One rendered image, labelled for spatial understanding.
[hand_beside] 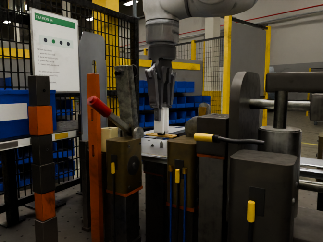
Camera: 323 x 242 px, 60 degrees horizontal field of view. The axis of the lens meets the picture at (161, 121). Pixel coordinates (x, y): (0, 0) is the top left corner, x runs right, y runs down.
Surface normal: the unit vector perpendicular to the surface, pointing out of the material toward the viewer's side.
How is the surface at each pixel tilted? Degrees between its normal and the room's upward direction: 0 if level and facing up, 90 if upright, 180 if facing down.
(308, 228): 0
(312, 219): 0
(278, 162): 0
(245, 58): 90
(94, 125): 90
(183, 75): 90
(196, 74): 90
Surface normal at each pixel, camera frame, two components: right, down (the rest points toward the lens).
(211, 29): -0.76, 0.07
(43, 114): 0.86, 0.06
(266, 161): 0.00, -0.99
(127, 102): -0.51, 0.25
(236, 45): 0.66, 0.09
